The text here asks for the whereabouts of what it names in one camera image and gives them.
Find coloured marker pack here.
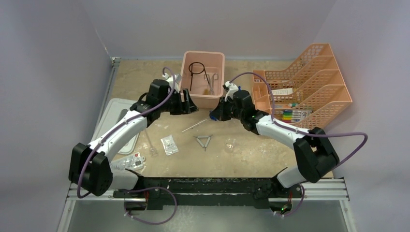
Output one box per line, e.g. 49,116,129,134
281,110,312,123

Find white clay triangle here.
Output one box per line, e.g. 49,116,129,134
194,135,213,151

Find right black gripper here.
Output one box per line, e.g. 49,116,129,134
211,97,245,122

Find metal crucible tongs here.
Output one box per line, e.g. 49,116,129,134
204,73,219,95

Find white box in organizer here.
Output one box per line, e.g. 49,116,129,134
272,88,293,96

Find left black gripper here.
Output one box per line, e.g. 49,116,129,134
159,88,197,116

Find pink plastic bin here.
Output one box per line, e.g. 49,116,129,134
180,51,225,109

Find orange mesh file organizer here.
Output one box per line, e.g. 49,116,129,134
251,43,352,129

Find white plastic bin lid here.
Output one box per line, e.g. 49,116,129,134
91,98,139,155

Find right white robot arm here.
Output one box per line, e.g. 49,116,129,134
210,90,339,197

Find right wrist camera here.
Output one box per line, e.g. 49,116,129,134
222,81,239,102

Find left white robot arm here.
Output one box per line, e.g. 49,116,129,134
68,78,198,198

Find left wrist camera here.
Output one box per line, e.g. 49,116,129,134
163,73,182,93

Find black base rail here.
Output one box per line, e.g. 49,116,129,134
110,169,305,210

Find small white packet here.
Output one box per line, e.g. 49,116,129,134
161,135,179,156

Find black wire tripod stand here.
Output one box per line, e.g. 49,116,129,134
188,61,206,91

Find blister pack with label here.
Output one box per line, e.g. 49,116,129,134
110,152,146,171

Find clear glass beaker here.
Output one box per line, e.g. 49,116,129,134
225,142,235,152

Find spatula with blue clip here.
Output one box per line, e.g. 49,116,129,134
182,111,217,133

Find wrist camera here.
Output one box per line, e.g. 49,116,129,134
163,73,182,93
222,81,239,102

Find aluminium frame rail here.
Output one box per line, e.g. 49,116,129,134
81,179,349,202

